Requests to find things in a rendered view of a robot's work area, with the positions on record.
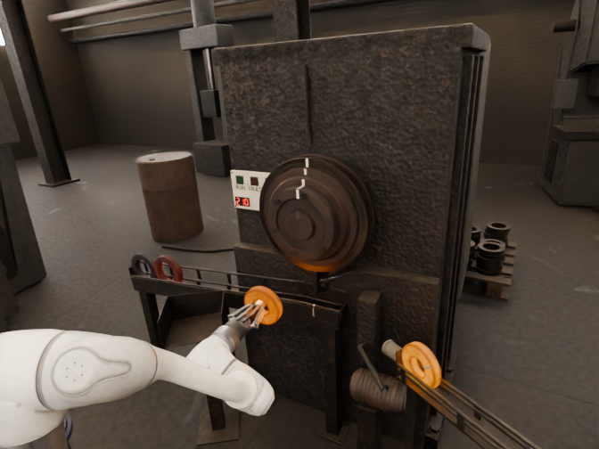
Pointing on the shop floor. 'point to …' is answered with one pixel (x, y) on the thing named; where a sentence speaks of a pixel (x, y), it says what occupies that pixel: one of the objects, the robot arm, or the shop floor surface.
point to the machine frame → (279, 151)
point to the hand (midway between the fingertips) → (262, 301)
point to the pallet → (490, 260)
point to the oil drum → (170, 195)
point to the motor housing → (374, 405)
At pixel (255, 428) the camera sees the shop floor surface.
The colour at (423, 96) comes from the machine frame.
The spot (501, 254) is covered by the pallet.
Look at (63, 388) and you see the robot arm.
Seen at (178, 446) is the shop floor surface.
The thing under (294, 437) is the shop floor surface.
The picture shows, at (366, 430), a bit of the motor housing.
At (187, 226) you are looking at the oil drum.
